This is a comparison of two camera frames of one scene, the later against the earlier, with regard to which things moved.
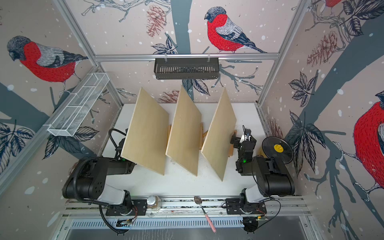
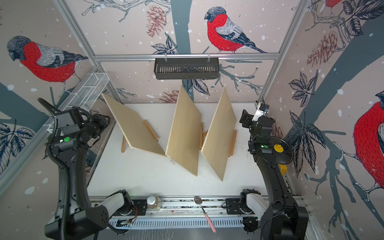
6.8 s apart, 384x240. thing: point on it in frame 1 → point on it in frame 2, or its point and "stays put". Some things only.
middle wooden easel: (201, 135) stays put
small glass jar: (154, 202) stays put
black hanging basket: (186, 68) stays put
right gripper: (237, 145) → (247, 118)
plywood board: (146, 138) → (133, 127)
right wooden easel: (231, 147) stays put
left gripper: (122, 140) → (103, 121)
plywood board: (218, 137) stays put
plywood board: (184, 142) stays put
